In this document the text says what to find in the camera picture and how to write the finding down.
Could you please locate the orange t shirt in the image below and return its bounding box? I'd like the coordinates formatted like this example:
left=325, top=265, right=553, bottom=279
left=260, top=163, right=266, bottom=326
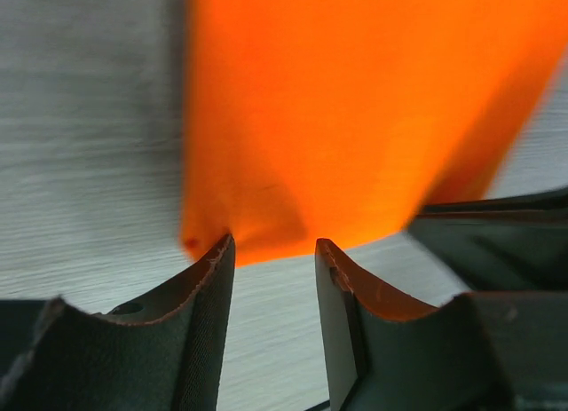
left=180, top=0, right=567, bottom=265

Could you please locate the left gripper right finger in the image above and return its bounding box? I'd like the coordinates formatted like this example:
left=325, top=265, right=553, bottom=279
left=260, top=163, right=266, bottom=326
left=315, top=239, right=513, bottom=410

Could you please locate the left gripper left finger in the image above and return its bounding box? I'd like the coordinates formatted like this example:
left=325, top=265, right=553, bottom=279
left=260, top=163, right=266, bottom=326
left=1, top=235, right=235, bottom=410

